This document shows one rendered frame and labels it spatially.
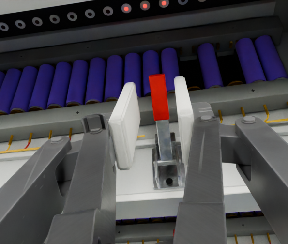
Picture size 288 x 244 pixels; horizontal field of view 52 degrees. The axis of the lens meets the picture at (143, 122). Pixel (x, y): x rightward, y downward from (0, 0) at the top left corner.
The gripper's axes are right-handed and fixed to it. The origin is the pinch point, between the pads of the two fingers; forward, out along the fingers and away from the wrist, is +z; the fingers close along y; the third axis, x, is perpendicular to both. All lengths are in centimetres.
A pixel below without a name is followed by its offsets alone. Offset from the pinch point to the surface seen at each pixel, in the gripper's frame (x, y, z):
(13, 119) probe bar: -2.3, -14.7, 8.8
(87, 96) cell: -1.5, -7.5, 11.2
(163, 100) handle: -0.4, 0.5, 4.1
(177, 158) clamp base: -5.4, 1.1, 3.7
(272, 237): -24.4, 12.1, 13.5
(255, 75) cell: -1.4, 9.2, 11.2
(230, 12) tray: 4.1, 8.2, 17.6
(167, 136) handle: -3.5, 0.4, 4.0
